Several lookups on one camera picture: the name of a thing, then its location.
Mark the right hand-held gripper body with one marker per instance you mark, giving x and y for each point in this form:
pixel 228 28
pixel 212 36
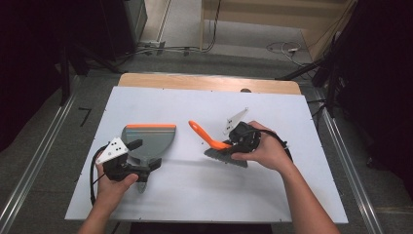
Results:
pixel 246 136

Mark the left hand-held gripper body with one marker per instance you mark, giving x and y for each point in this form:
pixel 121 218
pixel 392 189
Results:
pixel 112 152

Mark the grey dustpan with orange edge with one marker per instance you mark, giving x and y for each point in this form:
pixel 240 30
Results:
pixel 151 143

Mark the person's right hand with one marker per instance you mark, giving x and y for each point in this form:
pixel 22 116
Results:
pixel 271 152

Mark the person's left hand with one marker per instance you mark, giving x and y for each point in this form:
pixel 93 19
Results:
pixel 110 191

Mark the white board cover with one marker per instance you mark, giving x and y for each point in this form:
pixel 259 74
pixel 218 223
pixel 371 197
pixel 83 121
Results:
pixel 201 195

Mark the wooden table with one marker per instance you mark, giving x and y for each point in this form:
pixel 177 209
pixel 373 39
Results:
pixel 207 83

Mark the black metal stand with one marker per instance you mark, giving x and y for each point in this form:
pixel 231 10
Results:
pixel 331 81
pixel 66 74

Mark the grey power strip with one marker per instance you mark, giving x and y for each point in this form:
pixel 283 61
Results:
pixel 152 45

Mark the dark curtain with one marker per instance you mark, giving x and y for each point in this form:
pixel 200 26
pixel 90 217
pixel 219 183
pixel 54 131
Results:
pixel 380 81
pixel 29 65

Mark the dark grey cabinet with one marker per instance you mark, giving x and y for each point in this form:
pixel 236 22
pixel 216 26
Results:
pixel 136 16

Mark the metal floor rail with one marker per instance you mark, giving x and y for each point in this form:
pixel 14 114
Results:
pixel 350 182
pixel 35 162

